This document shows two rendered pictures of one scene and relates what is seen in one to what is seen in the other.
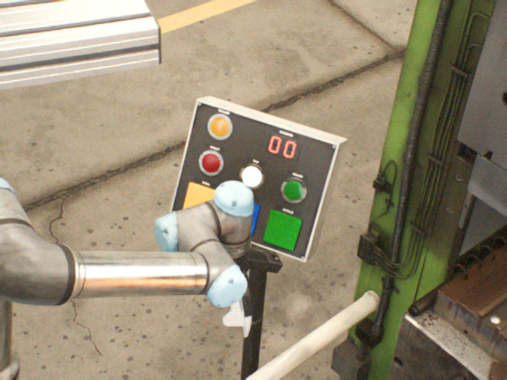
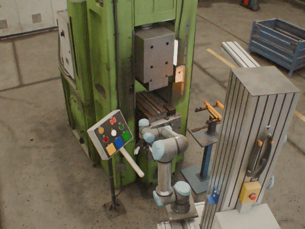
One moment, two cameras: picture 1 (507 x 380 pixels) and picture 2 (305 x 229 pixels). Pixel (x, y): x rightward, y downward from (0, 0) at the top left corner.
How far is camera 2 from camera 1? 204 cm
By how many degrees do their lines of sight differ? 57
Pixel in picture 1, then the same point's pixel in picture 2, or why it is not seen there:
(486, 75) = (146, 66)
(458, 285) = (147, 115)
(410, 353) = not seen: hidden behind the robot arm
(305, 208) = (125, 127)
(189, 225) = (151, 130)
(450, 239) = (133, 113)
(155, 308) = (65, 222)
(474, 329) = (157, 117)
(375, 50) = not seen: outside the picture
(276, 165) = (115, 125)
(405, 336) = not seen: hidden behind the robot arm
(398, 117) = (113, 99)
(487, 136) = (149, 77)
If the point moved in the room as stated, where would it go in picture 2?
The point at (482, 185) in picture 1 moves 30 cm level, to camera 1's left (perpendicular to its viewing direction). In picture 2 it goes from (151, 87) to (142, 106)
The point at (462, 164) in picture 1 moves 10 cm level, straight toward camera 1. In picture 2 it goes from (130, 95) to (139, 98)
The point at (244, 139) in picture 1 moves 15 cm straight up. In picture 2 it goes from (106, 127) to (105, 112)
